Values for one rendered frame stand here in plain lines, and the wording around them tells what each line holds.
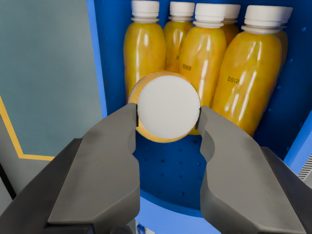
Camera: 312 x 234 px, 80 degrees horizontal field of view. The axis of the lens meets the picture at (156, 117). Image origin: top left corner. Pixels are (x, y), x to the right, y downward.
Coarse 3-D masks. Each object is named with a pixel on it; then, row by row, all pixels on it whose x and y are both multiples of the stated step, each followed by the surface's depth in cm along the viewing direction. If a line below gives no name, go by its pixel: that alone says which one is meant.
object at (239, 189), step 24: (216, 120) 10; (216, 144) 8; (240, 144) 9; (216, 168) 7; (240, 168) 7; (264, 168) 7; (216, 192) 6; (240, 192) 6; (264, 192) 6; (216, 216) 7; (240, 216) 6; (264, 216) 6; (288, 216) 6
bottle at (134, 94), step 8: (152, 72) 16; (160, 72) 15; (168, 72) 15; (176, 72) 16; (144, 80) 15; (136, 88) 15; (136, 96) 14; (200, 104) 16; (136, 128) 16; (144, 128) 14; (192, 128) 15; (144, 136) 16; (152, 136) 15; (184, 136) 16
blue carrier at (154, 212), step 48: (96, 0) 21; (192, 0) 33; (240, 0) 31; (288, 0) 27; (96, 48) 22; (288, 48) 28; (288, 96) 28; (144, 144) 36; (192, 144) 37; (288, 144) 27; (144, 192) 21; (192, 192) 28
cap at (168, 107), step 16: (160, 80) 11; (176, 80) 11; (144, 96) 11; (160, 96) 11; (176, 96) 11; (192, 96) 11; (144, 112) 11; (160, 112) 11; (176, 112) 11; (192, 112) 11; (160, 128) 11; (176, 128) 11
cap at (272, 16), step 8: (248, 8) 20; (256, 8) 19; (264, 8) 19; (272, 8) 19; (280, 8) 19; (248, 16) 20; (256, 16) 20; (264, 16) 19; (272, 16) 19; (280, 16) 19; (256, 24) 20; (264, 24) 20; (272, 24) 20; (280, 24) 20
